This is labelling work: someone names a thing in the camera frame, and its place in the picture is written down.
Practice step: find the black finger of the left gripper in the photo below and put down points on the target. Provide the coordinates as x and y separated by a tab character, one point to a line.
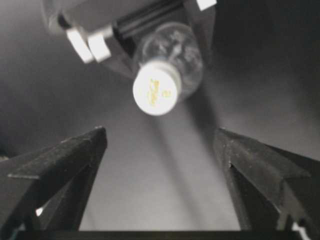
201	15

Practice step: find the clear plastic bottle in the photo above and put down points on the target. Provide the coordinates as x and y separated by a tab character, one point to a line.
173	43

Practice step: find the white bottle cap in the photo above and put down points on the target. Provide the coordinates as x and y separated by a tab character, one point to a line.
157	87

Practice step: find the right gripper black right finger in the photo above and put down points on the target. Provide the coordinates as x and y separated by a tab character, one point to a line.
271	189

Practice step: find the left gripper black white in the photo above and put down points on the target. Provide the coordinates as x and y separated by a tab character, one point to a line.
109	31

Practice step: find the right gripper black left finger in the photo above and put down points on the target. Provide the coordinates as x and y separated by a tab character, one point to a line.
44	193

